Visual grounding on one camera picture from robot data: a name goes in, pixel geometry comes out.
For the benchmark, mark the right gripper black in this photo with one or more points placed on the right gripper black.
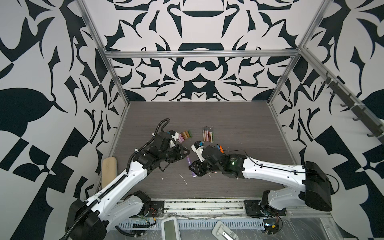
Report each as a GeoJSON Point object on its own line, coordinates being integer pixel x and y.
{"type": "Point", "coordinates": [198, 166]}

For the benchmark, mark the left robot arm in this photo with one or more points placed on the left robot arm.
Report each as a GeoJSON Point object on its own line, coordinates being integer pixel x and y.
{"type": "Point", "coordinates": [93, 218]}

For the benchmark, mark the black coat hook rail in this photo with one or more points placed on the black coat hook rail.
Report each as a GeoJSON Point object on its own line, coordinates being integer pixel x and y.
{"type": "Point", "coordinates": [361, 111]}

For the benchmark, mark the white tablet device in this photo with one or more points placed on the white tablet device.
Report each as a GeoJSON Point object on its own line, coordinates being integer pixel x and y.
{"type": "Point", "coordinates": [170, 229]}

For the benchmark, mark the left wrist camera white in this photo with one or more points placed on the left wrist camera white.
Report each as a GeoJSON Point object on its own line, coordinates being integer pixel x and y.
{"type": "Point", "coordinates": [174, 138]}

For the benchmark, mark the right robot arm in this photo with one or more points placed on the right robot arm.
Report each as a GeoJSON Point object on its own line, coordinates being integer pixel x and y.
{"type": "Point", "coordinates": [303, 184]}

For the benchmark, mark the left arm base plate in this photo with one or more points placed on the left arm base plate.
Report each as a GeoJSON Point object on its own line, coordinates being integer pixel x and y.
{"type": "Point", "coordinates": [156, 209]}

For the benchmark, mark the small circuit board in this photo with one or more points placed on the small circuit board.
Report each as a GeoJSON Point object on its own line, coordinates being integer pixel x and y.
{"type": "Point", "coordinates": [273, 226]}

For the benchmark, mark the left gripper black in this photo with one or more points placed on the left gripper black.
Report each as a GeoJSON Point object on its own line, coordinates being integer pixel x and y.
{"type": "Point", "coordinates": [179, 148]}

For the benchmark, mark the white grey device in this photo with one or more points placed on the white grey device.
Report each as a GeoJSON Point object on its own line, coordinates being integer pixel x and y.
{"type": "Point", "coordinates": [222, 232]}

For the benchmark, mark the beige sponge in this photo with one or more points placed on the beige sponge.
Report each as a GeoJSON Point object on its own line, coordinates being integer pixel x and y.
{"type": "Point", "coordinates": [109, 171]}

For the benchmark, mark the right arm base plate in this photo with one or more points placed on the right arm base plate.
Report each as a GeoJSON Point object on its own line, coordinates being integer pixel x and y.
{"type": "Point", "coordinates": [255, 208]}

